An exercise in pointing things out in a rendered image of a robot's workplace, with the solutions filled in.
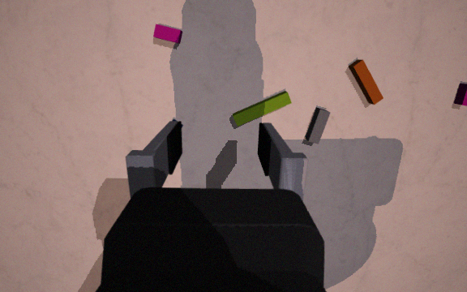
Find dark grey rectangular block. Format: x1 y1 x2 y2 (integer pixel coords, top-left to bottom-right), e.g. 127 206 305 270
305 107 331 144

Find orange rectangular bar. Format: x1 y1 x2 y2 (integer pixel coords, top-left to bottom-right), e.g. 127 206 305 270
349 60 383 105

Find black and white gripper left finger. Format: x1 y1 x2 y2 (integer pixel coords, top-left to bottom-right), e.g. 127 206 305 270
126 121 182 197

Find lime green rod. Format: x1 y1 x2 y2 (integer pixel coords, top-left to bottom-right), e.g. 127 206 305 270
233 91 292 126

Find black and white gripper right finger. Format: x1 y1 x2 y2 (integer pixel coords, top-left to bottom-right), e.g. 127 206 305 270
258 122 309 201

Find magenta rod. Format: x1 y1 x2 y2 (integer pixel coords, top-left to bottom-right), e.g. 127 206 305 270
153 24 182 44
454 84 467 106

